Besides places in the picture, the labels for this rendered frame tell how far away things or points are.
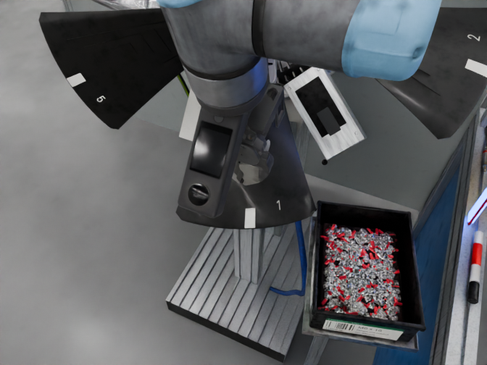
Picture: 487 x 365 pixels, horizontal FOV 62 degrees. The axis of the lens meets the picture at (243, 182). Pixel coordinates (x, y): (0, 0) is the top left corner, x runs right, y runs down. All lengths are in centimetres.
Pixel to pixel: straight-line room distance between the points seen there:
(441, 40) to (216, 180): 38
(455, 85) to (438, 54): 5
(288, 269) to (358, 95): 70
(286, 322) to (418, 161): 79
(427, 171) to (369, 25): 150
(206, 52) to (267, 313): 127
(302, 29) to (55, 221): 178
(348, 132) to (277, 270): 96
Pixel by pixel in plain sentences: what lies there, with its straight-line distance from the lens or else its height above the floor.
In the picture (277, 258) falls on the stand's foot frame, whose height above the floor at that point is 8.
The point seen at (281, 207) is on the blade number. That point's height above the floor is 95.
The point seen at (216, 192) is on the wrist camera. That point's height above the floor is 115.
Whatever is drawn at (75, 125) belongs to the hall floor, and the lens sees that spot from 239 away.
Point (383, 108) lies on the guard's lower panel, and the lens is 159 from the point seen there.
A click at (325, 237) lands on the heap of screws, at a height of 84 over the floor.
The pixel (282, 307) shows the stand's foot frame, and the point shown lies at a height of 8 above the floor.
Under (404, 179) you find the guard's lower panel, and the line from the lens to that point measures 180.
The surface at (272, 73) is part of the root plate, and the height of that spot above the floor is 109.
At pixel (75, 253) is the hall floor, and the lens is 185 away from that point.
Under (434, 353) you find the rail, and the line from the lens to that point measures 77.
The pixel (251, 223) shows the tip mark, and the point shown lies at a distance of 65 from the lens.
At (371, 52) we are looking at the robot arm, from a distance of 28.
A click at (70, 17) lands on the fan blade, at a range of 76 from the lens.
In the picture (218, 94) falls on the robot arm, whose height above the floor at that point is 125.
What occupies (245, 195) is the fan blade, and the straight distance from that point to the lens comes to 64.
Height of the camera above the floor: 147
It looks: 50 degrees down
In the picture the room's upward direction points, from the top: straight up
